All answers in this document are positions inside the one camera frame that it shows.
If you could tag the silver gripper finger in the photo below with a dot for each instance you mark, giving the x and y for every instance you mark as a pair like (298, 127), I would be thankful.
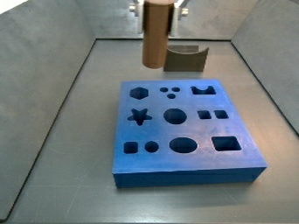
(136, 8)
(179, 12)

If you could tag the brown round cylinder peg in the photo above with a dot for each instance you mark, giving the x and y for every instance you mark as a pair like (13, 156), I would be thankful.
(157, 17)

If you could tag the dark grey curved cradle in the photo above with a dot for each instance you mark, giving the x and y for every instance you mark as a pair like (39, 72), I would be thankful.
(184, 58)

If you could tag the blue shape sorter block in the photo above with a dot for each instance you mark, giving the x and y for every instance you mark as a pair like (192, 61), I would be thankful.
(180, 136)

